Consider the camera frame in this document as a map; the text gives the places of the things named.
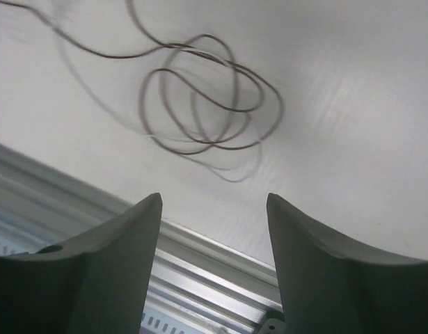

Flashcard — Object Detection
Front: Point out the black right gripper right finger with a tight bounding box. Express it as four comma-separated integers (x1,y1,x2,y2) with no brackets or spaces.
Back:
267,193,428,333

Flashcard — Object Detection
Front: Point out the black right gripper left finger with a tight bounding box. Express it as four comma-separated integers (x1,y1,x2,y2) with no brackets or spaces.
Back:
0,193,162,333

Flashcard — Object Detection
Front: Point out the aluminium mounting rail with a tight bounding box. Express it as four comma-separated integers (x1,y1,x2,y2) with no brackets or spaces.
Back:
0,144,285,333

